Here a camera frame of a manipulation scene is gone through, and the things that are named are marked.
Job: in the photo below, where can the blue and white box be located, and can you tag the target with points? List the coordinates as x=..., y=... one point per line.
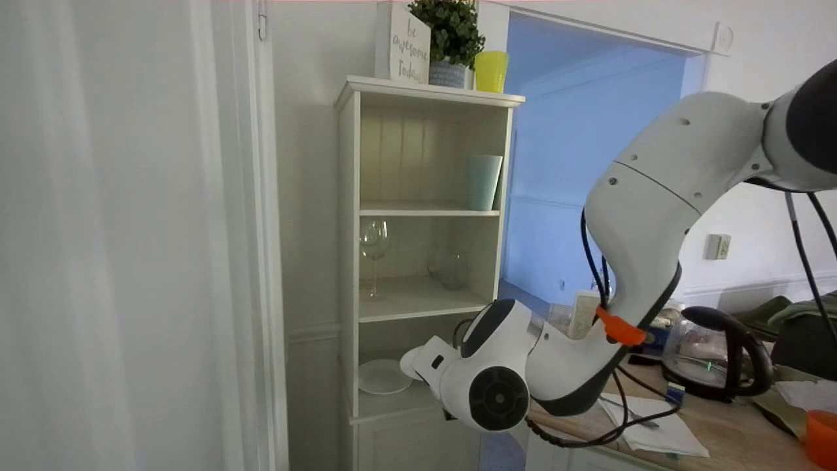
x=671, y=330

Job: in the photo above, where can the white paper napkin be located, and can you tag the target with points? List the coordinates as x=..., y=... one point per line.
x=671, y=436

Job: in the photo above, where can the small blue white packet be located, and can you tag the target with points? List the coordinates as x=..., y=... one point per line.
x=676, y=394

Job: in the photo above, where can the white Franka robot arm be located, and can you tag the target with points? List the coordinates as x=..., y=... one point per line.
x=655, y=209

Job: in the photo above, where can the white plate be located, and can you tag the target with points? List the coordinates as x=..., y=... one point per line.
x=383, y=377

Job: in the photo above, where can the metal door hinge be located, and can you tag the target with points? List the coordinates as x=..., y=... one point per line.
x=260, y=24

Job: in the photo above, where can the green potted plant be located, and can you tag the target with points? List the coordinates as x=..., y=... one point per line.
x=449, y=30

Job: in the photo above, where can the white wall switch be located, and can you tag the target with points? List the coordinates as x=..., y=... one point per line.
x=718, y=247

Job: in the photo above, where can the pale teal cup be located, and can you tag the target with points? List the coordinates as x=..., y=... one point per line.
x=481, y=182

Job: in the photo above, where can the black appliance housing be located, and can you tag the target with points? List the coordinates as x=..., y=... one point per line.
x=807, y=348

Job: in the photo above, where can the clear wine glass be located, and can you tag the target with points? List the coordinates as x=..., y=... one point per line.
x=375, y=242

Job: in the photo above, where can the cream wooden shelf cabinet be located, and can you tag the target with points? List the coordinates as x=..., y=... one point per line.
x=349, y=263

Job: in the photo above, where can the orange plastic cup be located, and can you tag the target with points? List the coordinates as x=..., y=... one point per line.
x=824, y=440

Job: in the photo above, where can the beige patterned box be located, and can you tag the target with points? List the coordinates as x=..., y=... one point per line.
x=583, y=315

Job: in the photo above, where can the black glass electric kettle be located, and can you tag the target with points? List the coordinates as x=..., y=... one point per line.
x=740, y=348

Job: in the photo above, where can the green checked cloth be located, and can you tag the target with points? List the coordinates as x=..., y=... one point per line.
x=786, y=311

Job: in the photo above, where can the yellow plastic cup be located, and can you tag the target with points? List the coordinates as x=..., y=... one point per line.
x=490, y=71

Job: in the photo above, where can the white lettered sign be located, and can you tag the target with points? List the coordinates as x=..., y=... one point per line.
x=405, y=45

